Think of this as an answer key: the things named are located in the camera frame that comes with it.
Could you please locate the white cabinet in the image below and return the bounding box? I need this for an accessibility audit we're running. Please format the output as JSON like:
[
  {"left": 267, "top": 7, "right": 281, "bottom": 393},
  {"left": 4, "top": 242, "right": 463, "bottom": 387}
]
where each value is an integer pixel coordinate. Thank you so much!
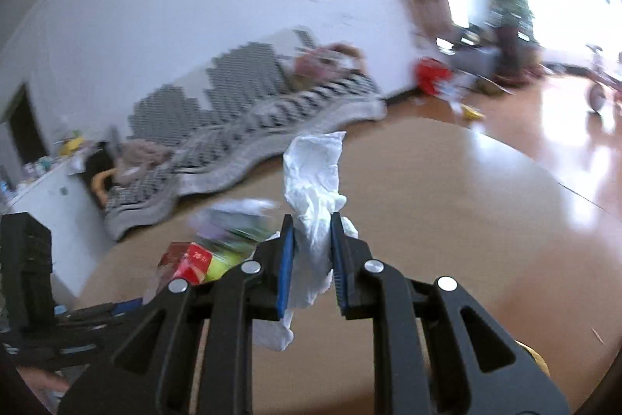
[{"left": 0, "top": 166, "right": 106, "bottom": 300}]

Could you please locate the yellow box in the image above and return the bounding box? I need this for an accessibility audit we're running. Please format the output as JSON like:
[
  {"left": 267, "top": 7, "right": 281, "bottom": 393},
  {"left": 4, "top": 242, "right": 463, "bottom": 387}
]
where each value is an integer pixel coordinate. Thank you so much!
[{"left": 57, "top": 134, "right": 84, "bottom": 156}]

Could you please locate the children's tricycle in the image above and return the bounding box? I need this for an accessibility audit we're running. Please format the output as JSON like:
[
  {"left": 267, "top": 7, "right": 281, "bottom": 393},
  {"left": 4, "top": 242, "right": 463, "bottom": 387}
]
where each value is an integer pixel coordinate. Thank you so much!
[{"left": 582, "top": 42, "right": 622, "bottom": 115}]

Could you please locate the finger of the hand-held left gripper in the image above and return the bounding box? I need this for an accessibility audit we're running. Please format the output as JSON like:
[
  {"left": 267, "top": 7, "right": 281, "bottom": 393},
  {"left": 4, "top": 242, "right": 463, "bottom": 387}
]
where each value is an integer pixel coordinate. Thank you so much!
[
  {"left": 10, "top": 322, "right": 120, "bottom": 369},
  {"left": 53, "top": 298, "right": 147, "bottom": 327}
]

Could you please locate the white paper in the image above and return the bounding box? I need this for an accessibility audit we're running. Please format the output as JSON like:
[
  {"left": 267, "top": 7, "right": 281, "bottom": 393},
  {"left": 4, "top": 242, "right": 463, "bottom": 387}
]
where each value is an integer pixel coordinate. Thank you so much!
[{"left": 253, "top": 130, "right": 361, "bottom": 354}]

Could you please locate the beige clothing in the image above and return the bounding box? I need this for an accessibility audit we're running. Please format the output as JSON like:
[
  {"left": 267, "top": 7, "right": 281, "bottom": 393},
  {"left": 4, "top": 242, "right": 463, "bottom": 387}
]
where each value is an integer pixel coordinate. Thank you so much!
[{"left": 117, "top": 137, "right": 176, "bottom": 183}]

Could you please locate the gold rimmed bin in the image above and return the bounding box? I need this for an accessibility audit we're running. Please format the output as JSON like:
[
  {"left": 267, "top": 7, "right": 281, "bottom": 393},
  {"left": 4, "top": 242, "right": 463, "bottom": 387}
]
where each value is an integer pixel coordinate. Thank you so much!
[{"left": 514, "top": 340, "right": 551, "bottom": 380}]

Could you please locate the red snack wrapper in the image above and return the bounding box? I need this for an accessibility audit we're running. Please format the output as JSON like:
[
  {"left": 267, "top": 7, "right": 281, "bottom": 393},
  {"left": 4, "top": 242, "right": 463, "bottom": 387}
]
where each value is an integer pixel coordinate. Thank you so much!
[{"left": 157, "top": 242, "right": 213, "bottom": 286}]

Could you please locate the wooden sofa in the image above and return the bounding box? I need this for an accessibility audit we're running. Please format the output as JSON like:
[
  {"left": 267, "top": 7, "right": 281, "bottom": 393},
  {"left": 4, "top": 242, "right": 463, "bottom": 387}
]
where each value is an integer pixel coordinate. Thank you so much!
[{"left": 91, "top": 26, "right": 388, "bottom": 242}]

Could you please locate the pink cartoon pillow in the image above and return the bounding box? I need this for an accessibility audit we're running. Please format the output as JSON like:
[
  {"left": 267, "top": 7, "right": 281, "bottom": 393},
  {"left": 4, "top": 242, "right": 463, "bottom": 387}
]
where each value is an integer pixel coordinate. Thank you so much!
[{"left": 292, "top": 42, "right": 366, "bottom": 79}]

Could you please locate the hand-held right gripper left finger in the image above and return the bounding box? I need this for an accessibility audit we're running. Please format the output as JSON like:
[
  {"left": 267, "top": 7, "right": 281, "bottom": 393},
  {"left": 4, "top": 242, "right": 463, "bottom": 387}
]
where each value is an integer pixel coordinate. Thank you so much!
[{"left": 57, "top": 213, "right": 297, "bottom": 415}]

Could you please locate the potted plant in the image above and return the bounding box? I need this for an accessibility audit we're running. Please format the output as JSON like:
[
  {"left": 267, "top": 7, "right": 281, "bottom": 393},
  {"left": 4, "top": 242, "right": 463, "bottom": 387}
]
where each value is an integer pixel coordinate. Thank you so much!
[{"left": 461, "top": 0, "right": 551, "bottom": 81}]

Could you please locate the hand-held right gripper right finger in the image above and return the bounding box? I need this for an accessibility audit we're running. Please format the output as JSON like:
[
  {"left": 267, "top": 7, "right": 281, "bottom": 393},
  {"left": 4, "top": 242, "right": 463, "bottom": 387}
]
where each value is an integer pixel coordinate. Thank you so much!
[{"left": 330, "top": 212, "right": 570, "bottom": 415}]

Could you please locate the yellow green snack bag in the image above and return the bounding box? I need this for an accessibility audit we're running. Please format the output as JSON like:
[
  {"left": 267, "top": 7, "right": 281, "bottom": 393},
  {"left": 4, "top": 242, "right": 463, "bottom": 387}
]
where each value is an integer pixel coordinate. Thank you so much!
[{"left": 203, "top": 249, "right": 254, "bottom": 284}]

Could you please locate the red plastic bag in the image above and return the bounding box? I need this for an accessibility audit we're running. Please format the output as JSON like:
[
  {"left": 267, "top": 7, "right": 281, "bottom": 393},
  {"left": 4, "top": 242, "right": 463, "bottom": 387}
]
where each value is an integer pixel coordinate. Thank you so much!
[{"left": 412, "top": 57, "right": 456, "bottom": 96}]

